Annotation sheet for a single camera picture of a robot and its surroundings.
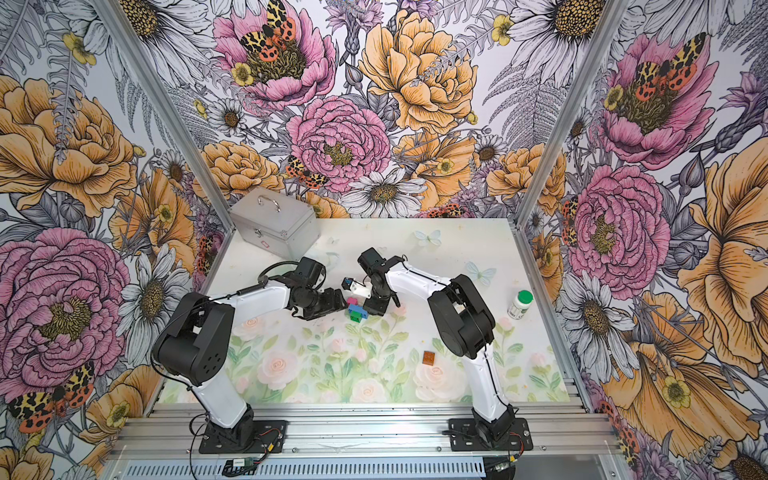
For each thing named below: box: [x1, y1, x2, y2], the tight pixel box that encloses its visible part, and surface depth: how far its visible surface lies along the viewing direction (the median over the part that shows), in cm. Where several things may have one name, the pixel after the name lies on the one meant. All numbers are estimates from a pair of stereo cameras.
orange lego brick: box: [422, 350, 435, 366], surface depth 87 cm
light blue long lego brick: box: [348, 304, 369, 319], surface depth 96 cm
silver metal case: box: [229, 187, 321, 262], surface depth 106 cm
